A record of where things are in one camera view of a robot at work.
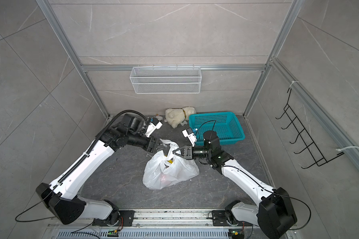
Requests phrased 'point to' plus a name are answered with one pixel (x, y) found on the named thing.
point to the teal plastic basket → (226, 124)
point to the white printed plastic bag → (165, 168)
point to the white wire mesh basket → (166, 79)
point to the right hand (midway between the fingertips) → (175, 153)
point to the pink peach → (163, 179)
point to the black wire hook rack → (310, 145)
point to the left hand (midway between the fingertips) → (163, 143)
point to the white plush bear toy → (175, 117)
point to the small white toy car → (159, 117)
